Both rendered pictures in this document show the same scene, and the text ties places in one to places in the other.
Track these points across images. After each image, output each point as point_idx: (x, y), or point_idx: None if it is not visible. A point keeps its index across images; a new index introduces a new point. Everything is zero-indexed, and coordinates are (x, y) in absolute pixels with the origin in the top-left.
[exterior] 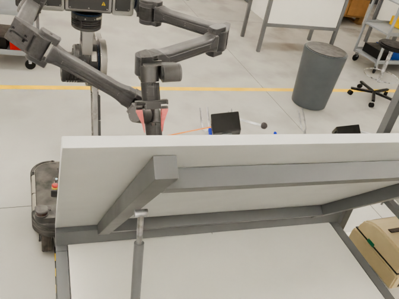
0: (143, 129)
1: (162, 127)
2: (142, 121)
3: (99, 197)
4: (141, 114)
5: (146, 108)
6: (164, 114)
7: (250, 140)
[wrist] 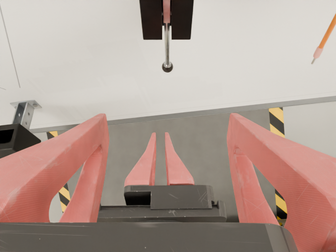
0: (244, 118)
1: (90, 121)
2: (275, 141)
3: None
4: (335, 177)
5: (265, 233)
6: (0, 168)
7: None
